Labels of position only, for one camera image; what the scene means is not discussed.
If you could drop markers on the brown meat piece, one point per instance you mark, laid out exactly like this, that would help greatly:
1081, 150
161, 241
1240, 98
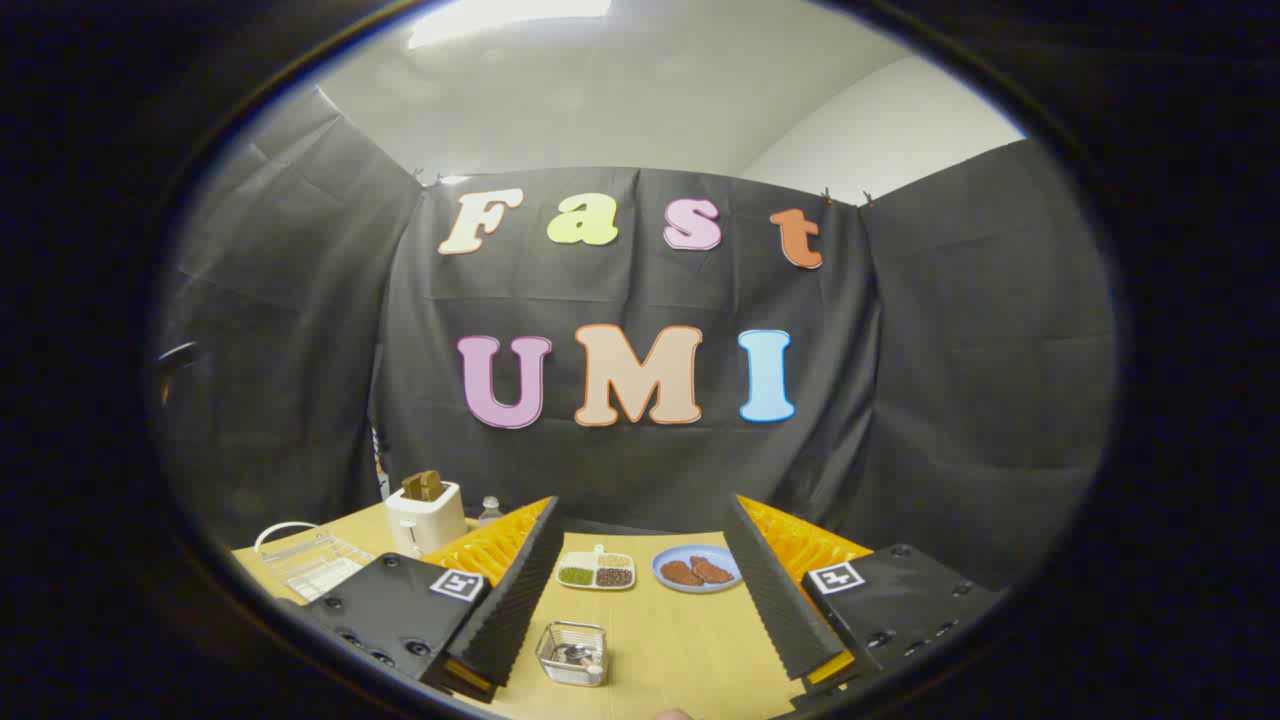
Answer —
681, 573
712, 569

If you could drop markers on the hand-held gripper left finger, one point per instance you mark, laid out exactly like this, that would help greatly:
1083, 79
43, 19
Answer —
510, 590

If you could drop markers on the white toaster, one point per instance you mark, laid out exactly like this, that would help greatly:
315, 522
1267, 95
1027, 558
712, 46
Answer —
428, 522

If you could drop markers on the beige grain heap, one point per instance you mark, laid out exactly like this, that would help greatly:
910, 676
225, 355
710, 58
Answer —
614, 561

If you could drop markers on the white divided tray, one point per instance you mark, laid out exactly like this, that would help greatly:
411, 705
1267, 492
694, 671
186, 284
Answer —
596, 556

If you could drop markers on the green grain heap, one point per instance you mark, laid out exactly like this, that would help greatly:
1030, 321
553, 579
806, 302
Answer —
575, 576

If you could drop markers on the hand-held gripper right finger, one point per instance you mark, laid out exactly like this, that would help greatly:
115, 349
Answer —
775, 590

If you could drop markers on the metal spoon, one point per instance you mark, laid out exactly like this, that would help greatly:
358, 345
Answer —
576, 655

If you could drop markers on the dark brown bean heap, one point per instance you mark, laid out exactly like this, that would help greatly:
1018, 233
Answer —
613, 577

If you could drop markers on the ceiling light panel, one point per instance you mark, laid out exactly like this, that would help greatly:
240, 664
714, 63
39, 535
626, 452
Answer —
510, 15

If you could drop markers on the brown toast slice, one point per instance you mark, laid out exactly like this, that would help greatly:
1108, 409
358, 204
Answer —
423, 486

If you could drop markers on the black backdrop cloth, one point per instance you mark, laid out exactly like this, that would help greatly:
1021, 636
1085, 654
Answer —
930, 400

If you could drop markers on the small clear bottle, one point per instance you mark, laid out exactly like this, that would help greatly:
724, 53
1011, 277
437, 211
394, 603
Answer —
489, 512

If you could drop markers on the blue plate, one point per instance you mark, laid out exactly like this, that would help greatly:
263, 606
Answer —
668, 556

